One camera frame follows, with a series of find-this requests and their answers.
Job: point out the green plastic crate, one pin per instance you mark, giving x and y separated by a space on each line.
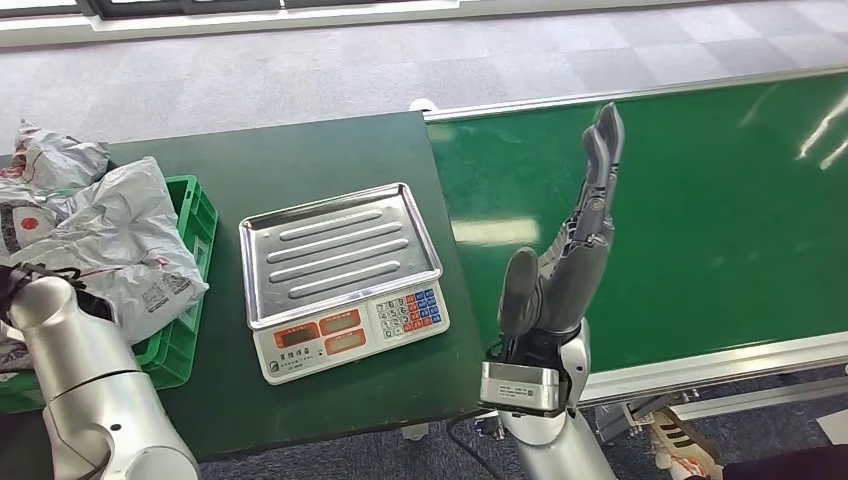
195 225

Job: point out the white paper sheet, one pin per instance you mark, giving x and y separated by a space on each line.
833 427

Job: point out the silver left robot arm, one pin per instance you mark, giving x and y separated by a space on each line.
86 384

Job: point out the grey plastic mailer package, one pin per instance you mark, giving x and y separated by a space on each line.
126 238

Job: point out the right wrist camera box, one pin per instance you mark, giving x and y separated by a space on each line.
523 387

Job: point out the green conveyor belt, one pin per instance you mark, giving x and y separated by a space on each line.
729 218

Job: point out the crumpled grey mailer bag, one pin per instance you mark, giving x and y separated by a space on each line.
60 156

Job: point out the small white round object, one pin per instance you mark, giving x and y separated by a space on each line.
422 105

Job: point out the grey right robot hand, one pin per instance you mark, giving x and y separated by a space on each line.
563 285

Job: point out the person's striped shoe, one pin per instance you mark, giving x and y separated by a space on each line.
682 440

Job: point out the dark green table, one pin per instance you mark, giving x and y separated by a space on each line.
298 152

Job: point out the grey mailer bag red print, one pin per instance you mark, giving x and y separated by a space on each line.
10 177

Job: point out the white scale with steel tray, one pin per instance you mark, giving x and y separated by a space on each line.
338 258

